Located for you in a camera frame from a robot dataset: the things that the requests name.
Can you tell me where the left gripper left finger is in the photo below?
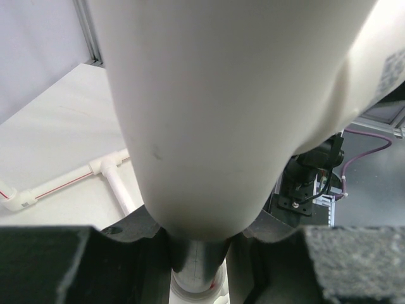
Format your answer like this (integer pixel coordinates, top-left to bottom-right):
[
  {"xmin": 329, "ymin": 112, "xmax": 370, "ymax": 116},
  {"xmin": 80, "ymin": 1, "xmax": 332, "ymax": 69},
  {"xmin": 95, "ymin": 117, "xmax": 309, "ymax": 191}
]
[{"xmin": 1, "ymin": 207, "xmax": 170, "ymax": 303}]

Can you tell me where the white PVC pipe frame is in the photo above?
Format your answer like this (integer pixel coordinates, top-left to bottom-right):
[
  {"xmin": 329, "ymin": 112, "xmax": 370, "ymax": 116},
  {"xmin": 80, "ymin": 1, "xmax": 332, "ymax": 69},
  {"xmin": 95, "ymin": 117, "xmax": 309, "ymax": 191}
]
[{"xmin": 1, "ymin": 1, "xmax": 404, "ymax": 303}]

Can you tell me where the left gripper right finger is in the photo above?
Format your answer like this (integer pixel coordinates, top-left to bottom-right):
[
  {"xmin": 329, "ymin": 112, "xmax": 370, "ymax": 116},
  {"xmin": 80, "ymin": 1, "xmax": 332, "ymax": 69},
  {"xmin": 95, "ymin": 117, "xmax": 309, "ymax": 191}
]
[{"xmin": 227, "ymin": 212, "xmax": 404, "ymax": 303}]

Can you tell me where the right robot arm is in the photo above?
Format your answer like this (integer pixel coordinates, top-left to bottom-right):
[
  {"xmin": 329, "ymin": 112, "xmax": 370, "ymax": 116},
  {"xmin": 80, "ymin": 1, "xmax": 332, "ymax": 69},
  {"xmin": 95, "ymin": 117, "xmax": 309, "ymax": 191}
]
[{"xmin": 277, "ymin": 132, "xmax": 344, "ymax": 217}]

